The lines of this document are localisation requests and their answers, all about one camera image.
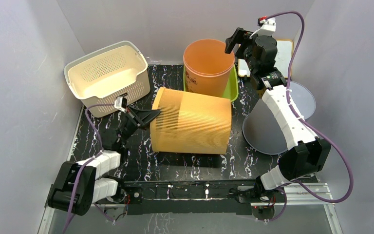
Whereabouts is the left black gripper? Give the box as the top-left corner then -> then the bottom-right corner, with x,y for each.
118,106 -> 162,147

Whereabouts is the orange plastic bucket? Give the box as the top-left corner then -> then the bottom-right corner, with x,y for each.
183,39 -> 234,97

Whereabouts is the yellow slatted waste basket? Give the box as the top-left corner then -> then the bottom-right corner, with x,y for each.
150,87 -> 232,155

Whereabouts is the cream perforated storage basket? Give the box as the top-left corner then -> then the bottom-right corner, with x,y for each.
64,40 -> 150,117

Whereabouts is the grey plastic bucket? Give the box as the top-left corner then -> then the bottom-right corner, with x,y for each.
242,81 -> 316,155

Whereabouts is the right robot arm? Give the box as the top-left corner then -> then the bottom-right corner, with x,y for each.
225,27 -> 331,202

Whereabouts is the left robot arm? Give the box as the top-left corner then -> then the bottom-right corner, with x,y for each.
47,107 -> 161,217

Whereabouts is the black marbled table mat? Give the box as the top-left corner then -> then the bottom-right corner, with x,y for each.
70,65 -> 281,181

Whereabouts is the green plastic tray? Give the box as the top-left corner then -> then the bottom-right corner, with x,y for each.
183,64 -> 239,102

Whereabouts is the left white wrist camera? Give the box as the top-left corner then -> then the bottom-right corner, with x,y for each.
113,96 -> 127,113

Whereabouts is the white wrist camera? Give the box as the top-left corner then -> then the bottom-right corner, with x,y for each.
113,96 -> 127,113
249,16 -> 276,39

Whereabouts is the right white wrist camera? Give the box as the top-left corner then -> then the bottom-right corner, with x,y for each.
249,16 -> 276,39

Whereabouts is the small whiteboard yellow frame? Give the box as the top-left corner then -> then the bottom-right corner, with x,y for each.
237,39 -> 293,78

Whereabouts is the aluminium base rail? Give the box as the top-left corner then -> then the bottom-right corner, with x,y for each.
37,182 -> 343,234

